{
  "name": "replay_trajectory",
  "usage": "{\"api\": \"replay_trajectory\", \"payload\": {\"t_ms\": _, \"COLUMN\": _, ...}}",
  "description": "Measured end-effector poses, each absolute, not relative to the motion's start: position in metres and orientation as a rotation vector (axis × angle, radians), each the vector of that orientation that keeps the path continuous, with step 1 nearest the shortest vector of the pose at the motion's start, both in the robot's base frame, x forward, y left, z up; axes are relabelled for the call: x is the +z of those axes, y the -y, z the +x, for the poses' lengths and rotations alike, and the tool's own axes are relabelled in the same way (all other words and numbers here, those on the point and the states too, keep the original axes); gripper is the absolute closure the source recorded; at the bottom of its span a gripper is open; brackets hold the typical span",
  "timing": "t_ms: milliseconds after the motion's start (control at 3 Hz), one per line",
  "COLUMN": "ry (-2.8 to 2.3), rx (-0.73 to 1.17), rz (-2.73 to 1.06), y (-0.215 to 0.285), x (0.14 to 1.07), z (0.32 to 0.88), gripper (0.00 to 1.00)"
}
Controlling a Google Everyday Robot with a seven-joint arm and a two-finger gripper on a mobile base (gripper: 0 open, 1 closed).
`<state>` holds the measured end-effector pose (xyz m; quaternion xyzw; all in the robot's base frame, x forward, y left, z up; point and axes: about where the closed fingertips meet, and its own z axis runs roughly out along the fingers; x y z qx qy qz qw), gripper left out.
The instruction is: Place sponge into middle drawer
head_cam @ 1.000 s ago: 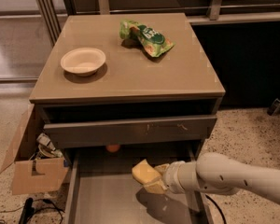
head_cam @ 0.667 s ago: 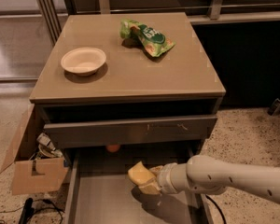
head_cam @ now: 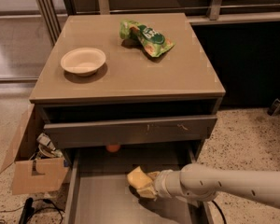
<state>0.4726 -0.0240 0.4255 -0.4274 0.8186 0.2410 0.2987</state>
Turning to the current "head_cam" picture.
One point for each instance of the orange ball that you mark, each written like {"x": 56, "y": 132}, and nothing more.
{"x": 113, "y": 148}

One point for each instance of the grey top drawer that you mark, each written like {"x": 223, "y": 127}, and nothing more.
{"x": 134, "y": 123}

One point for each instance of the white paper bowl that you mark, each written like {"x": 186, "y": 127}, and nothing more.
{"x": 83, "y": 62}

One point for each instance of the small dark floor object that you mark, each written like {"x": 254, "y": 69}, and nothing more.
{"x": 274, "y": 108}

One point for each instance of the green chip bag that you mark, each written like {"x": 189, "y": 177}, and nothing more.
{"x": 154, "y": 43}

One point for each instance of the grey open middle drawer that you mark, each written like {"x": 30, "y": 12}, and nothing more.
{"x": 99, "y": 192}

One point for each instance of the brown cardboard box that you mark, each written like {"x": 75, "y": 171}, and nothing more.
{"x": 32, "y": 175}

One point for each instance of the yellow sponge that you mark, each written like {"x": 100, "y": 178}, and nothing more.
{"x": 138, "y": 179}

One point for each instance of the grey drawer cabinet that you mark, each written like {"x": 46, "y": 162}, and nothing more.
{"x": 129, "y": 75}

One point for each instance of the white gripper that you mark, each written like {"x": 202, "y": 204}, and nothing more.
{"x": 162, "y": 181}

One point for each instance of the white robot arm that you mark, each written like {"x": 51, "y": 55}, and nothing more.
{"x": 198, "y": 182}

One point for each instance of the black power strip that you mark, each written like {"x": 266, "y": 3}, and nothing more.
{"x": 27, "y": 211}

